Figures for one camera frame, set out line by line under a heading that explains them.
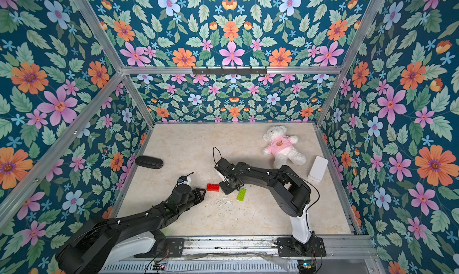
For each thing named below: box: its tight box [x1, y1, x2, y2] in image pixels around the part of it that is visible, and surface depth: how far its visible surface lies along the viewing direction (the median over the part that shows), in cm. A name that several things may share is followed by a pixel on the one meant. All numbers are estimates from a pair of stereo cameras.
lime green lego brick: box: [236, 187, 247, 202], surface depth 90 cm
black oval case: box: [135, 155, 164, 170], surface depth 99 cm
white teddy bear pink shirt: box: [262, 125, 307, 169], surface depth 100 cm
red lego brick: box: [206, 183, 220, 193], surface depth 91 cm
